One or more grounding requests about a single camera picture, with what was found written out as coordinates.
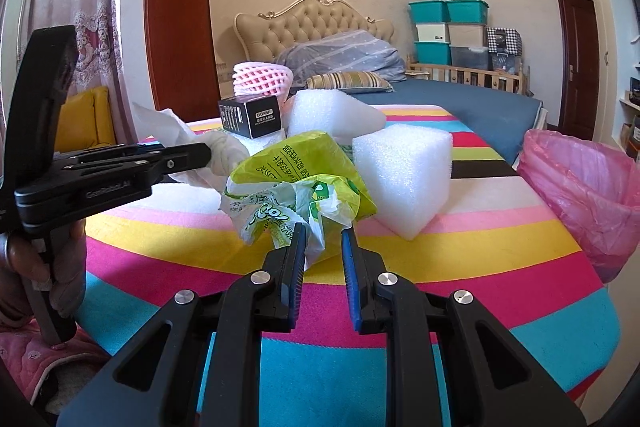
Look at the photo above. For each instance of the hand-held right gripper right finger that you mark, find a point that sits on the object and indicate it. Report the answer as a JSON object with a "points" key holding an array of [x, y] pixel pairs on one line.
{"points": [[351, 279]]}

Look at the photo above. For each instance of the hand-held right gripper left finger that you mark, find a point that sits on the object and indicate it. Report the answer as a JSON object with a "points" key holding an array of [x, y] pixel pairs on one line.
{"points": [[297, 269]]}

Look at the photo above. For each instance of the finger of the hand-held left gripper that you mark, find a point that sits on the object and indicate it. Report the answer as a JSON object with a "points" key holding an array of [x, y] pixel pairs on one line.
{"points": [[185, 159]]}

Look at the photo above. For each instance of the white tissue paper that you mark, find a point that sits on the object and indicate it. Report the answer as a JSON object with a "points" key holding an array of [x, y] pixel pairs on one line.
{"points": [[222, 152]]}

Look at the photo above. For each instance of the yellow-green plastic bag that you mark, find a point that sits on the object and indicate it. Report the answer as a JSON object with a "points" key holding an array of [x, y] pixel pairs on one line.
{"points": [[280, 167]]}

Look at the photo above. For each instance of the pink trash bag bin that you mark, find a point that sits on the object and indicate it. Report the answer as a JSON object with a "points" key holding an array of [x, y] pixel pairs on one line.
{"points": [[565, 187]]}

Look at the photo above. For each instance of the person's left hand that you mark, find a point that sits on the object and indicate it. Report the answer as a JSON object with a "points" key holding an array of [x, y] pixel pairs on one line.
{"points": [[20, 257]]}

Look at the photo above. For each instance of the yellow chair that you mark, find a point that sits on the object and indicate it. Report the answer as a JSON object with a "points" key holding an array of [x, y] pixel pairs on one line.
{"points": [[90, 117]]}

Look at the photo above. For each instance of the small black box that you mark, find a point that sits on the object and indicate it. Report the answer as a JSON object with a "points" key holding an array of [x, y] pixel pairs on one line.
{"points": [[250, 117]]}

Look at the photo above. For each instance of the pink lace curtain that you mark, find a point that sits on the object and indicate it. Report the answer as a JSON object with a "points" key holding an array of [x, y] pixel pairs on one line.
{"points": [[90, 7]]}

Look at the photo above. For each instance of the pink foam fruit net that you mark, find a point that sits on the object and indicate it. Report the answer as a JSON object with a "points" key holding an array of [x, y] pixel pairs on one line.
{"points": [[260, 79]]}

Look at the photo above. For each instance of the white foam block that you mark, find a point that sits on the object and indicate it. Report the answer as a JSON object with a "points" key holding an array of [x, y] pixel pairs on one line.
{"points": [[400, 177], [330, 117]]}

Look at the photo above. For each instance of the striped colourful tablecloth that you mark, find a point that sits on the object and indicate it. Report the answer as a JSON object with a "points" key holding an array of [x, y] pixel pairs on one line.
{"points": [[475, 257]]}

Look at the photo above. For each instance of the red-brown wooden panel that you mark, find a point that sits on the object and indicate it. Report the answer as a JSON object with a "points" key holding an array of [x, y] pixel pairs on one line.
{"points": [[175, 7]]}

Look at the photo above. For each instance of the beige tufted headboard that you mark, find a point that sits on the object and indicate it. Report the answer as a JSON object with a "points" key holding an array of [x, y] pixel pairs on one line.
{"points": [[300, 27]]}

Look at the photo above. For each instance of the striped pillow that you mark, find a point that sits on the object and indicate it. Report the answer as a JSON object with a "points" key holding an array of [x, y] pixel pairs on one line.
{"points": [[350, 82]]}

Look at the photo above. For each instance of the folded purple blanket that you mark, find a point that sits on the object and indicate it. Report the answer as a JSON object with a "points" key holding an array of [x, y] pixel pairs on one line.
{"points": [[350, 52]]}

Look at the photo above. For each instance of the blue mattress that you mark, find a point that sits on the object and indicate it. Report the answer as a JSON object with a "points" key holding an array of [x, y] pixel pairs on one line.
{"points": [[465, 107]]}

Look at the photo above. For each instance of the teal storage box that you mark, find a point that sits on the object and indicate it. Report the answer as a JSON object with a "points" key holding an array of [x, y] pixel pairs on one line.
{"points": [[467, 11], [428, 12], [433, 53]]}

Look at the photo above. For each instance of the grey clear storage box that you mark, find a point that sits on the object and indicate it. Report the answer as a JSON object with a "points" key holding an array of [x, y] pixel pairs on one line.
{"points": [[469, 57]]}

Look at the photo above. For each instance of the white storage box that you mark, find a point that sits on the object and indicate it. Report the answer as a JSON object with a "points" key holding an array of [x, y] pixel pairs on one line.
{"points": [[433, 33]]}

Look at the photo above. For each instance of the beige storage box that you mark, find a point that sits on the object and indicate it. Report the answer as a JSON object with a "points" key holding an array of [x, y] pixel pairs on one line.
{"points": [[468, 35]]}

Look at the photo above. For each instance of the checkered bag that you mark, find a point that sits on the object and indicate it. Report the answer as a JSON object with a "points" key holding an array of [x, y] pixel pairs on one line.
{"points": [[505, 41]]}

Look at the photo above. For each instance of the dark wooden door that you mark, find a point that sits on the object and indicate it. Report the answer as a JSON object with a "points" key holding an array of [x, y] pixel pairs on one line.
{"points": [[577, 67]]}

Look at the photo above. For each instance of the white wardrobe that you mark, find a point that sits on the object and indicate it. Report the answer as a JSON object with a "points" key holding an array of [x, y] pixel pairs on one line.
{"points": [[615, 7]]}

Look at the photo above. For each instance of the wooden crib rail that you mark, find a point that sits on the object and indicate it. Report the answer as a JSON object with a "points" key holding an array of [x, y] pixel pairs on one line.
{"points": [[465, 74]]}

